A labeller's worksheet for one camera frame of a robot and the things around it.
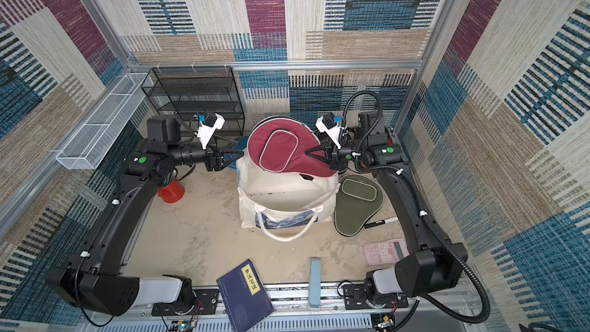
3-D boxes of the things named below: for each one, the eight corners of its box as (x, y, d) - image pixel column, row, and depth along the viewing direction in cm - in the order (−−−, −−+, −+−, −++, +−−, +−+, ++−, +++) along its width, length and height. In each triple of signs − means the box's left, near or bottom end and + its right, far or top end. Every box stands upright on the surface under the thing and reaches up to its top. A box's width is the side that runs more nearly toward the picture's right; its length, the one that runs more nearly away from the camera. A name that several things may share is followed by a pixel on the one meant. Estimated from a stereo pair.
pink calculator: (368, 267, 82) (370, 265, 80) (361, 246, 86) (363, 244, 85) (410, 259, 83) (412, 257, 82) (401, 239, 88) (403, 237, 86)
